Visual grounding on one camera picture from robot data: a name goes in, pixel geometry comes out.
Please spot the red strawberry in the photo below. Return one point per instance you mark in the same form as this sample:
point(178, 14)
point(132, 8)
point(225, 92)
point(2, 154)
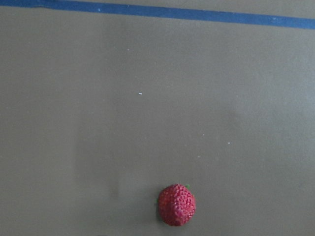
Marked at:
point(176, 205)

